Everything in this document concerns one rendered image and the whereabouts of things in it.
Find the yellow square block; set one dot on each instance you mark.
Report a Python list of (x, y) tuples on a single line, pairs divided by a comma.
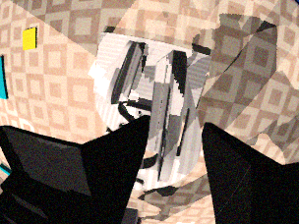
[(29, 38)]

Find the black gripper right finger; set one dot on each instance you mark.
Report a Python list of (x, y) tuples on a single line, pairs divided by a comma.
[(246, 186)]

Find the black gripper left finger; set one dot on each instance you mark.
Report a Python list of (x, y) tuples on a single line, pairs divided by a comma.
[(101, 173)]

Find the cyan curved bar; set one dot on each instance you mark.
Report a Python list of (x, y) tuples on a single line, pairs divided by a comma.
[(5, 169)]

